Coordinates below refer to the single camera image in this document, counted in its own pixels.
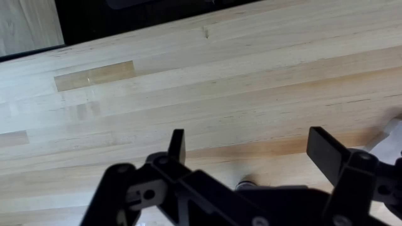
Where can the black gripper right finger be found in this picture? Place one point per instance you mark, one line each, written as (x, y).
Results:
(352, 184)

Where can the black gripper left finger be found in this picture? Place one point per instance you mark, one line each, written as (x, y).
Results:
(120, 189)

